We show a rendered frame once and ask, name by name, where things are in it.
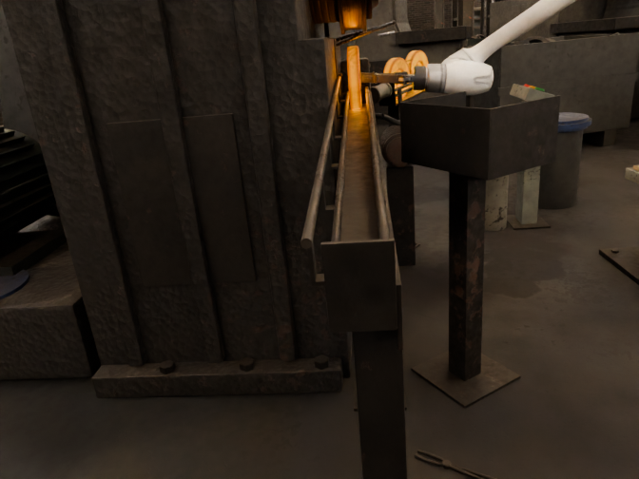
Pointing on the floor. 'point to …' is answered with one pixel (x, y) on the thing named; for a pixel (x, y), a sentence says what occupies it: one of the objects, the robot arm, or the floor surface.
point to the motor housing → (399, 196)
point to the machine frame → (189, 186)
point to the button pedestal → (526, 220)
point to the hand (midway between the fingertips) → (361, 77)
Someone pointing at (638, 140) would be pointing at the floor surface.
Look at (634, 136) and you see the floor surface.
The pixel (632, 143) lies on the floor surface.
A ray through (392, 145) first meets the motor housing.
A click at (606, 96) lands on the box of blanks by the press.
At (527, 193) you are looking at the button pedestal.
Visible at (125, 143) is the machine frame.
